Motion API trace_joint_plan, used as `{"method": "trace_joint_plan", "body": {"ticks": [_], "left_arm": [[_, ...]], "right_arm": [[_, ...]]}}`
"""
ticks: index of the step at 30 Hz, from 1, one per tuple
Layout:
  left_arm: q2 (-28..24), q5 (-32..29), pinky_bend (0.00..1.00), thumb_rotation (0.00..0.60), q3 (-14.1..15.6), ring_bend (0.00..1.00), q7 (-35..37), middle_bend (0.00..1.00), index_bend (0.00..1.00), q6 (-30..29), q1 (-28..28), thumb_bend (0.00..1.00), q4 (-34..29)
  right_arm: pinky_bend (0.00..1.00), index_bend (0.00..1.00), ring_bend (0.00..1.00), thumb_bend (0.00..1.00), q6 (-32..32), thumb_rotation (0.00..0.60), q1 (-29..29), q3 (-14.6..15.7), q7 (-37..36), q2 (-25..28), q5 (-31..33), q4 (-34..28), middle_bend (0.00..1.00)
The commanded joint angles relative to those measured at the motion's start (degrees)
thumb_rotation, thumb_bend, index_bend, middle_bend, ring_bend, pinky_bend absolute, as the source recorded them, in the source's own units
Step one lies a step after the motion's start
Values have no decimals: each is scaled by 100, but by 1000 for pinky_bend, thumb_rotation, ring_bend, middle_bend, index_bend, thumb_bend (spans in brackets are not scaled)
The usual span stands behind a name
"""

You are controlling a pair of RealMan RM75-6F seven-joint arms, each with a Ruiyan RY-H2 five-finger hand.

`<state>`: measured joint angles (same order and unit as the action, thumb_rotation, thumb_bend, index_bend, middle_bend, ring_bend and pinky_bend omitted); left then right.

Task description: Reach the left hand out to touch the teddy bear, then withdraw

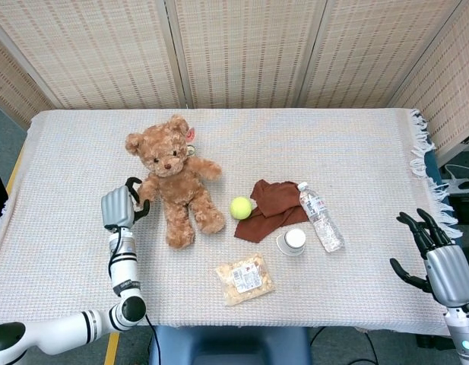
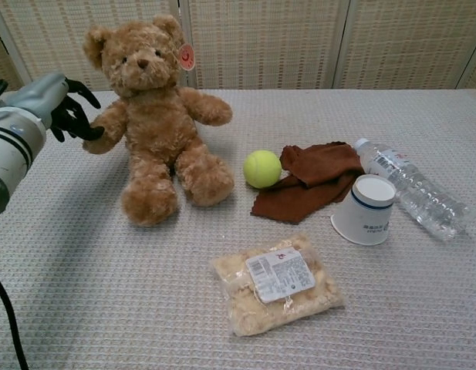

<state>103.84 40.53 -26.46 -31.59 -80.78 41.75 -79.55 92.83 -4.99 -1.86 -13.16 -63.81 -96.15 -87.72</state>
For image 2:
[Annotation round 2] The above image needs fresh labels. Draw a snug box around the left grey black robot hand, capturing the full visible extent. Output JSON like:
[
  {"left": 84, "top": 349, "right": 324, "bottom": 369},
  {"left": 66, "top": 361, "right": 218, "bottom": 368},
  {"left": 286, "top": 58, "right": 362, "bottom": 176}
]
[{"left": 0, "top": 72, "right": 106, "bottom": 143}]

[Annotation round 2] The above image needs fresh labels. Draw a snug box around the brown plush teddy bear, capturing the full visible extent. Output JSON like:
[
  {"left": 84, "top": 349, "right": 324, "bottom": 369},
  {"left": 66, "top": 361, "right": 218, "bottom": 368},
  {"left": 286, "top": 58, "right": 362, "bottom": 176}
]
[{"left": 82, "top": 14, "right": 236, "bottom": 227}]

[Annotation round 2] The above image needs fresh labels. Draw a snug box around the round pink hang tag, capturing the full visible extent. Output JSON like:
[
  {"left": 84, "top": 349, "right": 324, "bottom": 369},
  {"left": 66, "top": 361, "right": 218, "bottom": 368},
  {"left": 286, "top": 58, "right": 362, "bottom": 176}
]
[{"left": 177, "top": 43, "right": 196, "bottom": 72}]

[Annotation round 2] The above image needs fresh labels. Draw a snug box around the woven folding screen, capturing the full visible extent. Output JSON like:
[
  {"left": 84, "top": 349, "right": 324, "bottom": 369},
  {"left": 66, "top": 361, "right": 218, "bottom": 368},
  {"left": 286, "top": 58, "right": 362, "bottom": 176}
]
[{"left": 0, "top": 0, "right": 476, "bottom": 92}]

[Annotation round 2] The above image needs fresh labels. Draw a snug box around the yellow-green tennis ball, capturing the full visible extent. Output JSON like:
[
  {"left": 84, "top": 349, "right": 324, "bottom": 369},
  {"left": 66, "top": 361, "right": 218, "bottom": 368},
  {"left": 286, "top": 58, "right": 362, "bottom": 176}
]
[{"left": 243, "top": 150, "right": 282, "bottom": 190}]

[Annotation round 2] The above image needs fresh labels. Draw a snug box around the brown microfiber cloth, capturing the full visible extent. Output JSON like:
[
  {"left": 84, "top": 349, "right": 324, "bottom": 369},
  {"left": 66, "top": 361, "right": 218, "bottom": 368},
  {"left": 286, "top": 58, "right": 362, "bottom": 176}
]
[{"left": 250, "top": 141, "right": 366, "bottom": 225}]

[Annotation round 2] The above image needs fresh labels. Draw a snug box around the packaged bread in clear bag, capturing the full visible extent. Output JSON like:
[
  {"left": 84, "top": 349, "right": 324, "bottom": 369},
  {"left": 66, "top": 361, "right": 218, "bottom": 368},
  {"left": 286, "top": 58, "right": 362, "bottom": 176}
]
[{"left": 208, "top": 230, "right": 346, "bottom": 338}]

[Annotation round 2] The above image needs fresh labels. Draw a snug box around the white paper cup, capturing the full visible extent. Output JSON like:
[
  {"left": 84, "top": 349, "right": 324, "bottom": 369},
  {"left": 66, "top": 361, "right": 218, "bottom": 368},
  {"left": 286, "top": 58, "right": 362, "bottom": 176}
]
[{"left": 329, "top": 173, "right": 397, "bottom": 247}]

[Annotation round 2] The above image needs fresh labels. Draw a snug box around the clear plastic water bottle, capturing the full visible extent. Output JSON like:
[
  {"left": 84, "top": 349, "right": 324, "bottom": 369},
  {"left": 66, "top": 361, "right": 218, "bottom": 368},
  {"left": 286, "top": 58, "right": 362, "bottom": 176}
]
[{"left": 352, "top": 137, "right": 475, "bottom": 242}]

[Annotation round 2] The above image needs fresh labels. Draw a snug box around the black cable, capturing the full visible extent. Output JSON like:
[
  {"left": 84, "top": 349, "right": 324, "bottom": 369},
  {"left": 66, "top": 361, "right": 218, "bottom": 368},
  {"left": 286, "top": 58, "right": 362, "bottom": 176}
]
[{"left": 0, "top": 267, "right": 30, "bottom": 370}]

